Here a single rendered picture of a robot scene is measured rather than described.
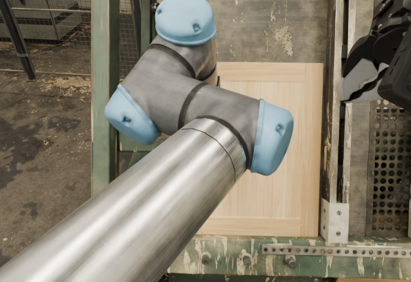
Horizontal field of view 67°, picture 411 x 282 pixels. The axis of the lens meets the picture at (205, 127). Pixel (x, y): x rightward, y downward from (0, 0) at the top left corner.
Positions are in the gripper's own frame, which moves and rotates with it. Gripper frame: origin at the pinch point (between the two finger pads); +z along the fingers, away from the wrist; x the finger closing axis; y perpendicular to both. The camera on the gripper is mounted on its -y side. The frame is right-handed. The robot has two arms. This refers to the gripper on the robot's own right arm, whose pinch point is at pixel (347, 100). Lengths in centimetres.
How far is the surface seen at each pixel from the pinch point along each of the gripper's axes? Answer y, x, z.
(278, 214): 3, -18, 65
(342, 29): 52, -8, 30
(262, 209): 2, -13, 66
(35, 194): -14, 107, 217
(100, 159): -6, 41, 66
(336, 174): 18, -27, 50
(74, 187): 2, 85, 215
